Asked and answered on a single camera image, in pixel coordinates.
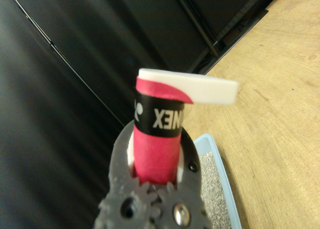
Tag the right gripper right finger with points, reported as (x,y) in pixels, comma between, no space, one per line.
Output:
(190,194)

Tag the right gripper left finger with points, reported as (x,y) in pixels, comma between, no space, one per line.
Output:
(120,169)

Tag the blue litter tray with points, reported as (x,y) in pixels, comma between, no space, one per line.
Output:
(212,189)

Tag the black curtain stand pole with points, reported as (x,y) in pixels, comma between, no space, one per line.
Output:
(197,24)

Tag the flat black stand foot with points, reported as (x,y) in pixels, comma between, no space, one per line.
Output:
(232,30)

